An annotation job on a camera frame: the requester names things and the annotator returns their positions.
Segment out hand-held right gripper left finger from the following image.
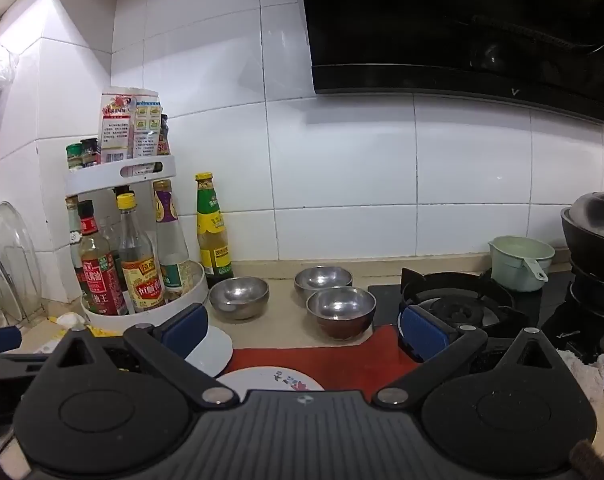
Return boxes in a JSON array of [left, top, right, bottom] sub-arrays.
[[42, 304, 240, 409]]

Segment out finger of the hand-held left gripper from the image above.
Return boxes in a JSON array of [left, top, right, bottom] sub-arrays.
[[0, 326, 23, 354], [0, 354, 51, 387]]

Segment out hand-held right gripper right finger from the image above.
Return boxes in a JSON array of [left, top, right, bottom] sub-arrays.
[[372, 304, 568, 409]]

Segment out plain white plate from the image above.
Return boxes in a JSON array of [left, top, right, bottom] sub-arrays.
[[184, 325, 234, 378]]

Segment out stainless steel bowl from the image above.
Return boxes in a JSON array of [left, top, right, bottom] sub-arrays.
[[209, 277, 270, 322], [306, 287, 377, 342], [294, 266, 354, 306]]

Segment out white plate small floral print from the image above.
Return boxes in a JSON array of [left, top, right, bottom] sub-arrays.
[[214, 366, 326, 393]]

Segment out black gas stove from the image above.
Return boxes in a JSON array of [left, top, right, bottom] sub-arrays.
[[367, 267, 604, 377]]

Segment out red cloth mat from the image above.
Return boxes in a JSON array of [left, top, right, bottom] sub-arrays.
[[222, 327, 423, 393]]

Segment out yellow-capped vinegar bottle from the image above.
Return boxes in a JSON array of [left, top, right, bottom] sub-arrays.
[[115, 192, 166, 312]]

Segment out clear bottle purple neck label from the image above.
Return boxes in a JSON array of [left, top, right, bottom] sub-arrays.
[[152, 179, 191, 304]]

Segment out glass pot lid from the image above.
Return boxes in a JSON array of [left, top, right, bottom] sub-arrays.
[[0, 201, 44, 324]]

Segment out dark bottle green yellow label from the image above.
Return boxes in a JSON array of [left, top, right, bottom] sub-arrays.
[[195, 172, 234, 289]]

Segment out soy sauce bottle red label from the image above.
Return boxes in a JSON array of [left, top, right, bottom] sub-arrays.
[[78, 200, 128, 317]]

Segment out pale green scoop cup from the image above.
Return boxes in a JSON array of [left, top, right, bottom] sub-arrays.
[[488, 236, 557, 293]]

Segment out clear glass liquor bottle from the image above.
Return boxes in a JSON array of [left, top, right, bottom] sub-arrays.
[[65, 195, 90, 301]]

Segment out white rag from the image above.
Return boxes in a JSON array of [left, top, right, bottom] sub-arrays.
[[557, 347, 604, 406]]

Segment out white two-tier rotating rack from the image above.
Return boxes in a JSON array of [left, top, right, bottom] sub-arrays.
[[64, 155, 208, 333]]

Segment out black wok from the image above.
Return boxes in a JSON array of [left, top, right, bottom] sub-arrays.
[[560, 191, 604, 267]]

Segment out dark sauce jar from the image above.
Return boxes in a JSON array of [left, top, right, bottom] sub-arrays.
[[157, 114, 172, 157]]

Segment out dark-capped spice jar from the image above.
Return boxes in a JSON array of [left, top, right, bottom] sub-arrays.
[[80, 138, 101, 167]]

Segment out blue and yellow packet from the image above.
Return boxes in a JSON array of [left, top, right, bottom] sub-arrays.
[[132, 91, 164, 159]]

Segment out red and white packet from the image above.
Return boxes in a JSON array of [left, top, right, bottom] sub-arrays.
[[99, 91, 136, 164]]

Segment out black range hood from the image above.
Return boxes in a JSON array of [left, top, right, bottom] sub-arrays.
[[297, 0, 604, 126]]

